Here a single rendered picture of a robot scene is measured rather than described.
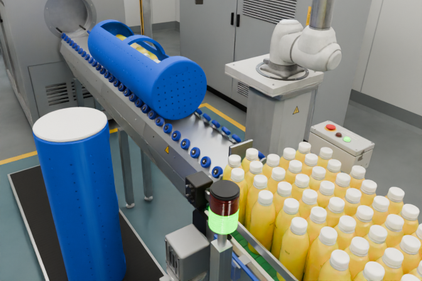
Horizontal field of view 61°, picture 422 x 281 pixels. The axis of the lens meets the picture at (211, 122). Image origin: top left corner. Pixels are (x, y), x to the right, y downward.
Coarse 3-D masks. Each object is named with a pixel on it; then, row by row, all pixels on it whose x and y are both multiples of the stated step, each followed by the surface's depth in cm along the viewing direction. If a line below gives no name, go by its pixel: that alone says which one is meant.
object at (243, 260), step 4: (216, 236) 103; (232, 252) 98; (232, 256) 97; (236, 256) 97; (244, 256) 101; (236, 260) 96; (240, 260) 96; (244, 260) 100; (248, 260) 100; (240, 264) 95; (244, 264) 98; (244, 268) 94; (248, 272) 93; (252, 276) 92; (252, 280) 91; (256, 280) 91
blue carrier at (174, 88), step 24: (96, 24) 212; (120, 24) 220; (96, 48) 202; (120, 48) 180; (120, 72) 177; (144, 72) 157; (168, 72) 151; (192, 72) 158; (144, 96) 158; (168, 96) 156; (192, 96) 164
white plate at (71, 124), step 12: (72, 108) 154; (84, 108) 154; (48, 120) 143; (60, 120) 144; (72, 120) 144; (84, 120) 144; (96, 120) 144; (36, 132) 135; (48, 132) 135; (60, 132) 135; (72, 132) 136; (84, 132) 136; (96, 132) 137
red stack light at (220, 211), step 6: (210, 198) 74; (210, 204) 75; (216, 204) 73; (222, 204) 72; (228, 204) 72; (234, 204) 73; (216, 210) 73; (222, 210) 73; (228, 210) 73; (234, 210) 74
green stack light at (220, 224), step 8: (208, 216) 77; (216, 216) 74; (224, 216) 74; (232, 216) 74; (208, 224) 78; (216, 224) 75; (224, 224) 75; (232, 224) 75; (216, 232) 76; (224, 232) 76
